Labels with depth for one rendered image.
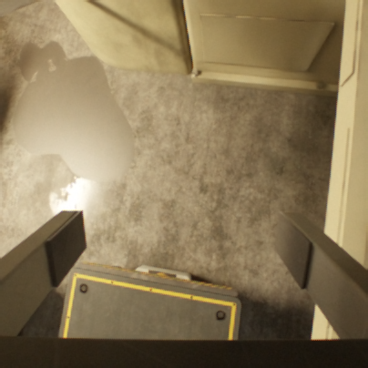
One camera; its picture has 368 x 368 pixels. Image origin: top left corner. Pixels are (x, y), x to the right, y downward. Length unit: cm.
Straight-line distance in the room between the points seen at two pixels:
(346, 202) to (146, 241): 98
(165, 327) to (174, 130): 95
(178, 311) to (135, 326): 18
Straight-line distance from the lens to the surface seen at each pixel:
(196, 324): 108
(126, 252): 142
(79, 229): 17
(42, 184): 168
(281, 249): 17
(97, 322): 118
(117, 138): 151
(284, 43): 128
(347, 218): 69
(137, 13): 127
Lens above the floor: 133
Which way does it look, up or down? 79 degrees down
